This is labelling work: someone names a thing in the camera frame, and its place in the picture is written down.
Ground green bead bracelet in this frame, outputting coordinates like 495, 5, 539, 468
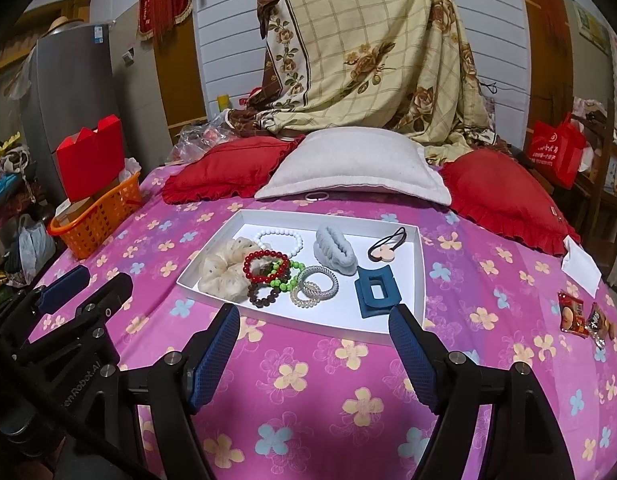
268, 258, 305, 293

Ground clear coil hair tie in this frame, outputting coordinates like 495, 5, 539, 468
288, 285, 323, 311

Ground white bead bracelet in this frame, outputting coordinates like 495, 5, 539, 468
254, 228, 304, 261

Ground wall poster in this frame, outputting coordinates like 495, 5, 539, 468
573, 2, 610, 52

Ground cream floral checked sheet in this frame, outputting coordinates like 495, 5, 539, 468
226, 0, 499, 161

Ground white pillow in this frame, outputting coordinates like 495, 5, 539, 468
254, 128, 453, 206

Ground red bead bracelet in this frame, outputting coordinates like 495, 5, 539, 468
243, 249, 292, 286

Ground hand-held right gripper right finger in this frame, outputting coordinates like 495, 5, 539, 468
388, 304, 576, 480

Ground dark brown bead bracelet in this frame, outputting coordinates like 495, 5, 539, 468
248, 280, 282, 309

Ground wooden shelf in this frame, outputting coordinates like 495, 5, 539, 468
573, 100, 617, 271

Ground clear crumpled plastic bags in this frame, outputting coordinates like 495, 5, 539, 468
171, 115, 234, 163

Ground white shallow tray box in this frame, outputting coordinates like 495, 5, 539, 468
177, 209, 426, 346

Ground orange plastic basket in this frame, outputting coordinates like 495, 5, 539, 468
47, 170, 142, 261

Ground red cardboard box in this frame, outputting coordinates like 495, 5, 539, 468
56, 115, 126, 202

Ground fluffy pale blue hair claw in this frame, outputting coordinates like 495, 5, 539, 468
314, 224, 359, 277

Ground cream dotted scrunchie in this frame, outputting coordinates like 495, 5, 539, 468
197, 237, 256, 303

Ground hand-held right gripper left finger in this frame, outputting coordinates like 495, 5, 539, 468
116, 304, 242, 480

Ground pink floral bedsheet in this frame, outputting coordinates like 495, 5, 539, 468
28, 160, 617, 480

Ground silver coil hair tie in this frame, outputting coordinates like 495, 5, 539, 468
297, 265, 339, 301

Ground grey refrigerator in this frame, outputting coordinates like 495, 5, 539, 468
21, 22, 134, 201

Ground black hair tie pink flower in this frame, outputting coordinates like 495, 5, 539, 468
367, 226, 408, 264

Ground red ruffled heart pillow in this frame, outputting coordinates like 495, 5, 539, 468
438, 149, 581, 257
162, 135, 306, 205

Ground pale plastic bag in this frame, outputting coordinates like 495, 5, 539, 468
18, 215, 56, 272

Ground wooden door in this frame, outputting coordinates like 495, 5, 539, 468
153, 0, 209, 133

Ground dark blue rectangular hair clip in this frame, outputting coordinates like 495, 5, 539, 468
355, 266, 401, 320

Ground white paper card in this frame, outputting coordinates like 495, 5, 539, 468
561, 236, 603, 297

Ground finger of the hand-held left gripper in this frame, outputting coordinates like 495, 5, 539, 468
12, 272, 135, 362
0, 264, 92, 337

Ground straw hat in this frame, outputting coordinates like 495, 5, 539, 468
41, 16, 84, 36

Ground red shopping bag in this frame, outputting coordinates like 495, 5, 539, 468
529, 112, 588, 190

